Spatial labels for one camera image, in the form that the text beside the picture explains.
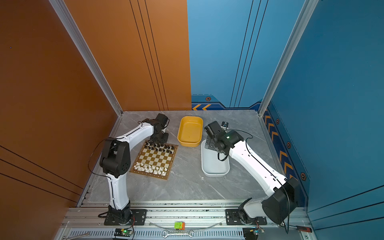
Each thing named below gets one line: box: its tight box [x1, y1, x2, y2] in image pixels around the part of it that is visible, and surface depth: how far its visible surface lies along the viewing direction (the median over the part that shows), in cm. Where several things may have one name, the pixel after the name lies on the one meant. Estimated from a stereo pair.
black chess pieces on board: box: [144, 141, 175, 154], surface depth 98 cm
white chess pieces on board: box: [133, 161, 168, 176], surface depth 89 cm
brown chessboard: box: [129, 140, 179, 180], surface depth 94 cm
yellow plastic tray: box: [177, 116, 203, 148], surface depth 108 cm
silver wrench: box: [162, 230, 195, 239], surface depth 71 cm
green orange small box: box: [174, 221, 186, 231], surface depth 71 cm
